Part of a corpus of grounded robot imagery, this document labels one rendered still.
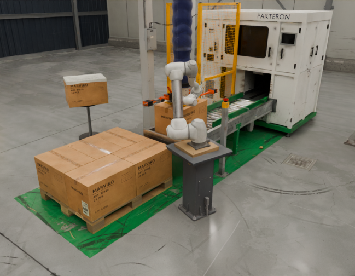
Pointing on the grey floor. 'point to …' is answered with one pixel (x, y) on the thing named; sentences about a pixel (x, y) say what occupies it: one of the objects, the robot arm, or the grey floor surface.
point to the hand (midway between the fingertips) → (168, 96)
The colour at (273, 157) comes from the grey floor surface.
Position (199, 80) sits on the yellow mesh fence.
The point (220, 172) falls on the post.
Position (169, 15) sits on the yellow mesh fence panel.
